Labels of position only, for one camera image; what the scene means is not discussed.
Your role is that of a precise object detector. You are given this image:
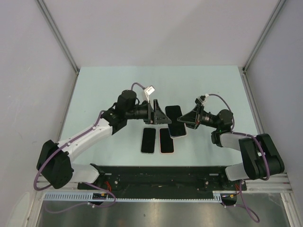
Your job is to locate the pink phone case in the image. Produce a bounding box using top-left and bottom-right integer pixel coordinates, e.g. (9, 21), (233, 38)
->
(159, 127), (176, 155)

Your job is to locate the clear transparent phone case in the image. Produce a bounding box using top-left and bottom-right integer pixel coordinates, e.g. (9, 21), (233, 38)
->
(140, 127), (157, 155)

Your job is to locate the beige phone case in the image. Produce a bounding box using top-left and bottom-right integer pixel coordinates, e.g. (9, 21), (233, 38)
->
(169, 127), (187, 139)

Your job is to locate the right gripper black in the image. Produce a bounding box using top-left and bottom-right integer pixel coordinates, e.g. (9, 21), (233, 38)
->
(177, 104), (220, 129)

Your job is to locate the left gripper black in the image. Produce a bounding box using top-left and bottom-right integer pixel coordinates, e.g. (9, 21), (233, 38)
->
(125, 99), (170, 124)

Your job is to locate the right aluminium frame post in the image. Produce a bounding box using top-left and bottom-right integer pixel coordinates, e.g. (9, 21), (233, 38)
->
(242, 0), (288, 73)

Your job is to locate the left aluminium frame post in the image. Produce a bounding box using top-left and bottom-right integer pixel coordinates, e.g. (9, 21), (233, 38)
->
(35, 0), (80, 75)

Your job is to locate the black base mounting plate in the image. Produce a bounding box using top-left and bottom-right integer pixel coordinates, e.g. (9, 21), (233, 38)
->
(77, 166), (246, 194)

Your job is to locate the white slotted cable duct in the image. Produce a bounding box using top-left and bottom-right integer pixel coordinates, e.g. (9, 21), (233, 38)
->
(44, 191), (237, 202)

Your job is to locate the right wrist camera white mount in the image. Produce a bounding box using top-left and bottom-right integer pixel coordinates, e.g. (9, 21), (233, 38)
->
(195, 94), (209, 106)

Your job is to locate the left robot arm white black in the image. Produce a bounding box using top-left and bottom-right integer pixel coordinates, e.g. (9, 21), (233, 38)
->
(34, 90), (171, 191)

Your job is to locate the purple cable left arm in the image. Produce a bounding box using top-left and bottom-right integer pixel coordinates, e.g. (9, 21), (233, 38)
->
(33, 82), (116, 215)

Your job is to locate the aluminium frame post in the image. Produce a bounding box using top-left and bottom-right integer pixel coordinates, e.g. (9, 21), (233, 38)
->
(242, 0), (288, 73)
(35, 0), (80, 75)

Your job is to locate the aluminium rail profile front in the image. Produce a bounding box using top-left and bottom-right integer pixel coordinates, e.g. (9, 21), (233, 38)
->
(34, 174), (293, 193)

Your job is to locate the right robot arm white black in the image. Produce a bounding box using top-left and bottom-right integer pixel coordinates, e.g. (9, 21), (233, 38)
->
(178, 104), (285, 190)

